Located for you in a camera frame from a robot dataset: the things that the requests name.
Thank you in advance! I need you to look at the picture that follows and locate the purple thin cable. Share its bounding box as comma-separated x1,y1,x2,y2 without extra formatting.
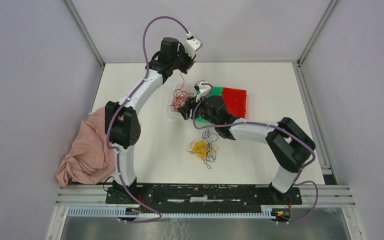
198,128,220,170

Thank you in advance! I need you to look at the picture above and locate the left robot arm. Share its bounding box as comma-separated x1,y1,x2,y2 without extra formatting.
104,36,203,204

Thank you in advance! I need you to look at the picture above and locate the clear plastic tray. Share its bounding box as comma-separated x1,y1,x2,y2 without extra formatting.
167,82,195,120

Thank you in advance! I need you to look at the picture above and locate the tangled cable pile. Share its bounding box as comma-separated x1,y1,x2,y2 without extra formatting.
187,128,220,170

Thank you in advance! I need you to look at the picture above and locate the yellow thin cable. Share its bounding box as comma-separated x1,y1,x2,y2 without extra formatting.
187,139,219,161

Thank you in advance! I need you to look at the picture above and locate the green plastic tray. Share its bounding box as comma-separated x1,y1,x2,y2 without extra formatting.
194,86,222,123

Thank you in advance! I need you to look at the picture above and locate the pink cloth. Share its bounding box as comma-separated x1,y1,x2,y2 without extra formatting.
55,107,115,187

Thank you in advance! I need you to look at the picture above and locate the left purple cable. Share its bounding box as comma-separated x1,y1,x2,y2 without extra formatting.
105,15,193,224

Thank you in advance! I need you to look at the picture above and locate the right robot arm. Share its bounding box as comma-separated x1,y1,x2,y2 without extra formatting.
177,96,316,204

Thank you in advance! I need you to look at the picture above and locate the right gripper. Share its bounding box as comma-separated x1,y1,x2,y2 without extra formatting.
177,91,218,126

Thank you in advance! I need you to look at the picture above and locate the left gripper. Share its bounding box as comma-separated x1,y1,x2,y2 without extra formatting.
171,45,197,75

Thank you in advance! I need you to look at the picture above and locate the red plastic tray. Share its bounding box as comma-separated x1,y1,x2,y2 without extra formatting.
221,87,247,118

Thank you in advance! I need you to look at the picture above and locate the white cable duct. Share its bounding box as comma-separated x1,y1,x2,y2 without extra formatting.
67,206,275,220

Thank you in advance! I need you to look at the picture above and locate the red thin cable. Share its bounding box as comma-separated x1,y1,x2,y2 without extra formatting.
169,89,195,114
177,71,187,100

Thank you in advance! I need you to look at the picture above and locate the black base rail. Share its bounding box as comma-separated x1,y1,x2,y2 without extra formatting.
105,182,303,214

